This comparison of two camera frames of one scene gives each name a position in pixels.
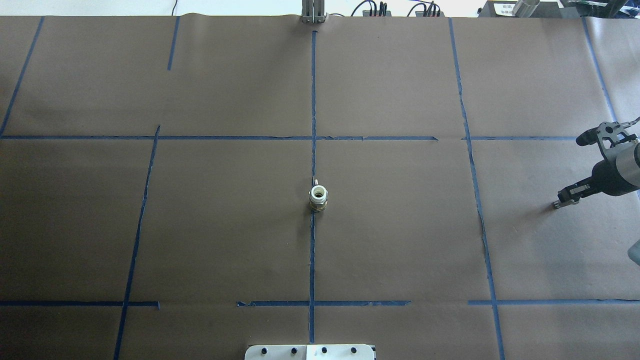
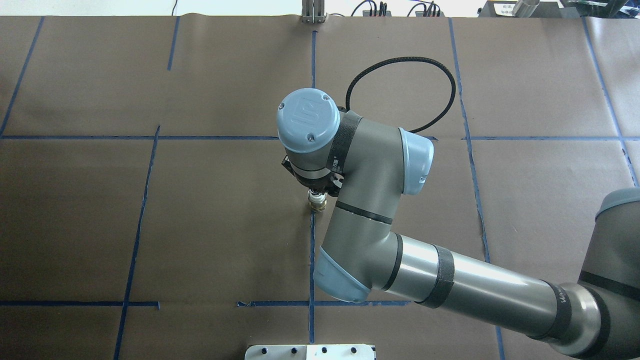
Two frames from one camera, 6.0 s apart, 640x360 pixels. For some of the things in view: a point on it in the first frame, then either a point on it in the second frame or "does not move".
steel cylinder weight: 525,8 does not move
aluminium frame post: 313,11 does not move
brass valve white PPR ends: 318,197 does not move
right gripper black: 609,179 → 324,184
